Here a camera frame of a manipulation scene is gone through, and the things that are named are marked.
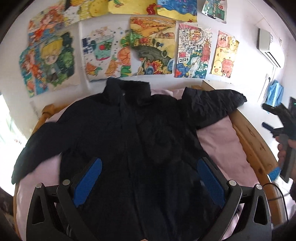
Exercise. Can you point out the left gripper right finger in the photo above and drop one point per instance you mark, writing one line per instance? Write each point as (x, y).
(254, 222)

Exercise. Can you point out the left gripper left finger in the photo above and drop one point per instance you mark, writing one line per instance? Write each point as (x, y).
(53, 213)

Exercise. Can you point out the black padded jacket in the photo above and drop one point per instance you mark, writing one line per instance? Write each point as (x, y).
(129, 152)

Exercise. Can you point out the person right hand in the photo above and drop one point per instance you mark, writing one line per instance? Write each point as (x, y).
(281, 158)

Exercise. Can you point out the blue hanging cloth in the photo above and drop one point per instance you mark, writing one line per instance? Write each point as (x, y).
(274, 94)

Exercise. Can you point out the pink bed sheet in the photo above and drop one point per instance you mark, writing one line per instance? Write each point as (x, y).
(227, 148)

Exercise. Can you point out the white air conditioner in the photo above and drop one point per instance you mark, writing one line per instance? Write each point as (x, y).
(271, 48)

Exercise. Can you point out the pink pigs chicks drawing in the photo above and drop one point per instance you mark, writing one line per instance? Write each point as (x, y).
(225, 55)

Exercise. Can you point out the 2024 dragon city drawing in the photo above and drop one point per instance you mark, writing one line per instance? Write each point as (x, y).
(194, 50)

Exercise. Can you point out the green figure drawing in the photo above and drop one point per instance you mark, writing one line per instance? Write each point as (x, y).
(215, 9)

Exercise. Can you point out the blond anime character drawing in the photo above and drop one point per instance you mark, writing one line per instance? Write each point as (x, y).
(50, 65)

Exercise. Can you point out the blue sea jellyfish drawing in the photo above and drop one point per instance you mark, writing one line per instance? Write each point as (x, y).
(180, 10)

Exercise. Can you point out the landscape dragon drawing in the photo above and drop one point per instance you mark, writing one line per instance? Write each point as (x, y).
(153, 40)

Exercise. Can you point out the fruit juice drawing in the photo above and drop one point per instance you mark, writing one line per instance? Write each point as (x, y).
(106, 53)

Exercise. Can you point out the yellow red top drawing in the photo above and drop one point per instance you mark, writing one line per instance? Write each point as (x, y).
(132, 7)

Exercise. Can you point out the orange hair girl drawing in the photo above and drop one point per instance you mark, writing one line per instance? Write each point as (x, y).
(46, 23)

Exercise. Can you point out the yellow lemon drawing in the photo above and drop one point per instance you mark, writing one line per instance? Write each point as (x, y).
(77, 10)

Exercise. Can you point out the wooden bed frame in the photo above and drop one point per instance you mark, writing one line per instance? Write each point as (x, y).
(233, 143)

